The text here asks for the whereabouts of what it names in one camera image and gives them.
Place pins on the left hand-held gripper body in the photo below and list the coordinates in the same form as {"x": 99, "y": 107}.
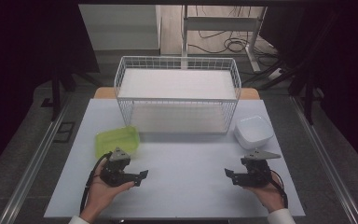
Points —
{"x": 116, "y": 174}

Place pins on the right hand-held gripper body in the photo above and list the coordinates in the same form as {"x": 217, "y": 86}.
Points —
{"x": 256, "y": 175}

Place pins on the green plastic container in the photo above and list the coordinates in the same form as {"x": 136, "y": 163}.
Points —
{"x": 116, "y": 140}

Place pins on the white square bowl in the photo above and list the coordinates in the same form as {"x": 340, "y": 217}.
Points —
{"x": 254, "y": 130}

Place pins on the person's right hand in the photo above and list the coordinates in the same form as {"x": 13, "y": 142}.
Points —
{"x": 270, "y": 196}

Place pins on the person's left hand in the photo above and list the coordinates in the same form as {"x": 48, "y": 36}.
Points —
{"x": 101, "y": 196}

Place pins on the black floor plate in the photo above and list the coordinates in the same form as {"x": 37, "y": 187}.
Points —
{"x": 64, "y": 132}

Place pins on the wooden table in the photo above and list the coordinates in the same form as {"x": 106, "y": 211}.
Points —
{"x": 104, "y": 93}

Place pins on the black stand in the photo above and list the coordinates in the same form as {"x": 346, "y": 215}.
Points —
{"x": 307, "y": 102}
{"x": 56, "y": 93}

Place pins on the white power strip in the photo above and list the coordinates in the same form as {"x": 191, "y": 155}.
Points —
{"x": 275, "y": 74}

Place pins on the aluminium rail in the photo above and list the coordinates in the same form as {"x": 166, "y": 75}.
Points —
{"x": 28, "y": 177}
{"x": 329, "y": 168}

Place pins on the white metal desk frame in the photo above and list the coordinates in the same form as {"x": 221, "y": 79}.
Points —
{"x": 220, "y": 23}

